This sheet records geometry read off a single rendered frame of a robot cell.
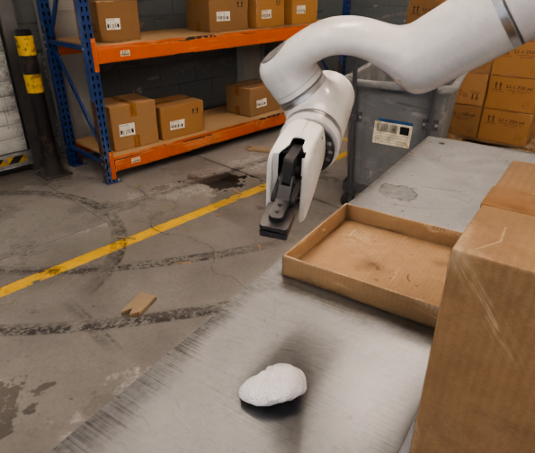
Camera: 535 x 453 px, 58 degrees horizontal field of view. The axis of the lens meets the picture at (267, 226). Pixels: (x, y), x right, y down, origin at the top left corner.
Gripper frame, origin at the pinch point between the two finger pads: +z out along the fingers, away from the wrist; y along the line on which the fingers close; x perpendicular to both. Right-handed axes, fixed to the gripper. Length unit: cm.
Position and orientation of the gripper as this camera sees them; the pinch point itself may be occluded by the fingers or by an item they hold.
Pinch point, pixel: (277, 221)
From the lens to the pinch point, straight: 52.9
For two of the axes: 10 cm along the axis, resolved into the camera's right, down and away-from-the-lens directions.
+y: 0.2, -7.4, -6.7
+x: 9.6, 1.9, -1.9
